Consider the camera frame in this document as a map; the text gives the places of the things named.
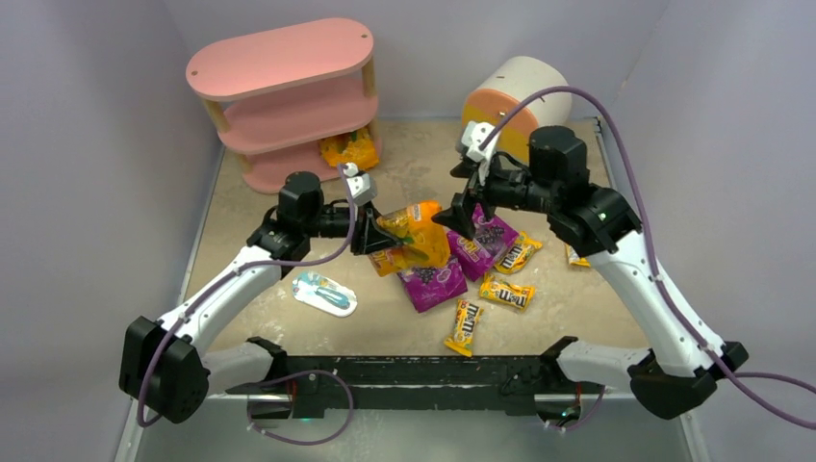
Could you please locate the purple grape candy bag right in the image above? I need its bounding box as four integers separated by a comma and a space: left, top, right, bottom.
446, 208, 519, 281

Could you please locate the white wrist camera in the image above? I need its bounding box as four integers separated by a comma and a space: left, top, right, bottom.
341, 163, 377, 207
456, 121, 500, 186

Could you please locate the orange gummy candy bag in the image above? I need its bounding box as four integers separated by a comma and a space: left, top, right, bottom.
369, 200, 450, 276
319, 127, 380, 170

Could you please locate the purple grape candy bag left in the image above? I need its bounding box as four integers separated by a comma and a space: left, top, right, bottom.
397, 256, 468, 313

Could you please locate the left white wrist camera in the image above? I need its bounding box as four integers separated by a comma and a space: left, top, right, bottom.
341, 163, 377, 207

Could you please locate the yellow M&M bag middle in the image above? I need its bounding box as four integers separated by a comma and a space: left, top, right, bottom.
478, 273, 537, 312

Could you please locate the yellow M&M bag bottom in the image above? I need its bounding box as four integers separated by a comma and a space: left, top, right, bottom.
443, 299, 483, 357

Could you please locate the round pastel drawer cabinet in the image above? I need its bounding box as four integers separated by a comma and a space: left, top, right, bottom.
461, 56, 573, 164

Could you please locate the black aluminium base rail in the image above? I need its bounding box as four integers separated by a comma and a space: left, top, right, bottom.
130, 353, 696, 423

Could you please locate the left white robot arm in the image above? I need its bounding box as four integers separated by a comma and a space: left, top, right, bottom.
118, 164, 400, 427

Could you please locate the purple grape candy bag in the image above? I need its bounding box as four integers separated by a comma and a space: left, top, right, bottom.
446, 208, 519, 281
397, 256, 468, 313

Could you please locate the small yellow candy packet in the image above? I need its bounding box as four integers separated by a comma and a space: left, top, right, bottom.
565, 244, 591, 268

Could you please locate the blue toy blister pack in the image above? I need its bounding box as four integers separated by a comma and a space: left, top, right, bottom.
292, 270, 358, 318

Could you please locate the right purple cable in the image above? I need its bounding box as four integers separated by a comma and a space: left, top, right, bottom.
477, 86, 816, 435

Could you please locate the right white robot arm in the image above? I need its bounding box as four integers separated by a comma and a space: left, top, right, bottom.
434, 122, 748, 420

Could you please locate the yellow m&m bag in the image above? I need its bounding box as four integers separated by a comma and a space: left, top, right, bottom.
478, 273, 537, 312
494, 231, 544, 274
443, 299, 483, 357

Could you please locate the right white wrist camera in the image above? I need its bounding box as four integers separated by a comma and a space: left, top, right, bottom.
456, 121, 500, 186

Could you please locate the yellow M&M bag top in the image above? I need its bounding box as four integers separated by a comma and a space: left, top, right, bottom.
494, 231, 544, 274

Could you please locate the pink three-tier shelf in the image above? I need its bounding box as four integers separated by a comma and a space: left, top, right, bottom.
186, 17, 383, 193

